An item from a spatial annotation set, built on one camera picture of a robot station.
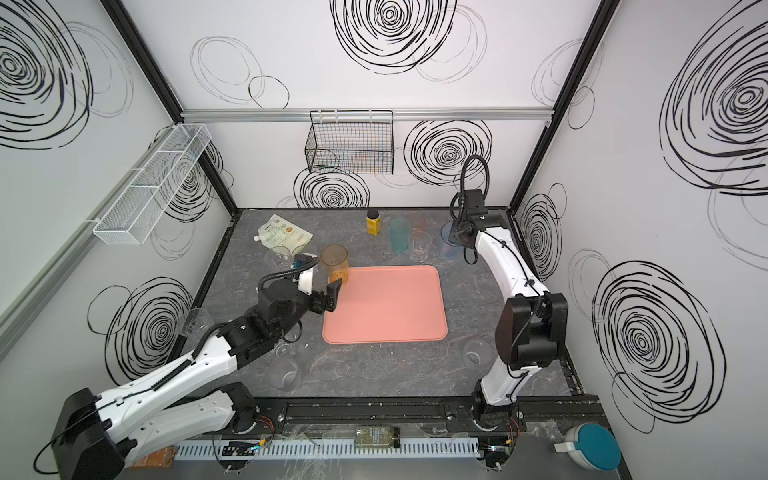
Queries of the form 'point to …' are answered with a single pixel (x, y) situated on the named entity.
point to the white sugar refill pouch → (282, 234)
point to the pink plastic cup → (420, 224)
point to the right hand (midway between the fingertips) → (460, 234)
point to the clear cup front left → (284, 375)
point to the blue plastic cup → (448, 250)
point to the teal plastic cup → (400, 232)
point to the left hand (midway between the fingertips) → (328, 276)
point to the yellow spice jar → (373, 222)
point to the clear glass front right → (478, 355)
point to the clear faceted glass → (420, 242)
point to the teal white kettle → (591, 445)
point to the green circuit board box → (379, 437)
